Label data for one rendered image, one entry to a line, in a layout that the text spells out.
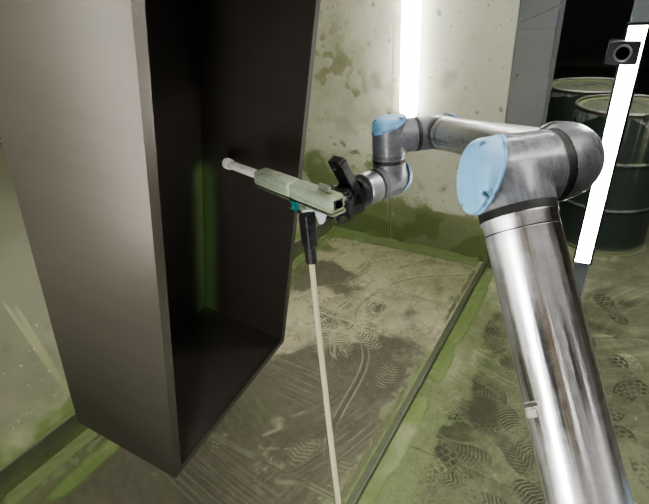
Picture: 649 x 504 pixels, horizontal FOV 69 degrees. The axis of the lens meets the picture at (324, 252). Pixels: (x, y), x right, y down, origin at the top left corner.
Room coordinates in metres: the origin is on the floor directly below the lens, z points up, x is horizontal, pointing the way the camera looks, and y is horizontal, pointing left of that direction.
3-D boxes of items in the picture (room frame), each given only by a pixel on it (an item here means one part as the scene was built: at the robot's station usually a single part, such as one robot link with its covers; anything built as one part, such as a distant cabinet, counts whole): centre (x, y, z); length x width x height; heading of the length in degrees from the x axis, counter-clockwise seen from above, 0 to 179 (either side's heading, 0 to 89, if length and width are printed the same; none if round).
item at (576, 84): (3.47, -1.98, 0.86); 0.54 x 0.54 x 0.01
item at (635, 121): (2.83, -1.87, 0.44); 0.59 x 0.58 x 0.89; 162
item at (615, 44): (1.54, -0.96, 1.35); 0.09 x 0.07 x 0.07; 58
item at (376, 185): (1.19, -0.12, 1.10); 0.10 x 0.05 x 0.09; 40
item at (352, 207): (1.14, -0.06, 1.09); 0.12 x 0.08 x 0.09; 130
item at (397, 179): (1.24, -0.19, 1.10); 0.12 x 0.09 x 0.10; 130
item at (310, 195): (1.15, 0.11, 1.08); 0.49 x 0.05 x 0.23; 39
